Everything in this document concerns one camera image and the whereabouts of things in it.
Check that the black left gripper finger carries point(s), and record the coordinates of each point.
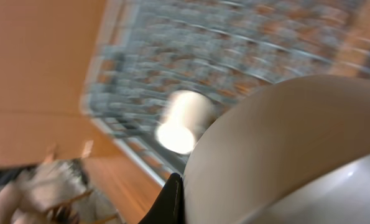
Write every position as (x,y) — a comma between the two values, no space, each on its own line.
(168,207)

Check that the white paper cup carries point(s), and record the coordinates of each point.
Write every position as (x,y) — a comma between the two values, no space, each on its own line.
(187,115)

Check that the grey green bowl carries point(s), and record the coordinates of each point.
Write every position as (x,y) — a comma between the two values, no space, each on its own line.
(294,152)

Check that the grey dishwasher rack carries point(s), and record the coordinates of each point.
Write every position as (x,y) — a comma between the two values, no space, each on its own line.
(224,50)

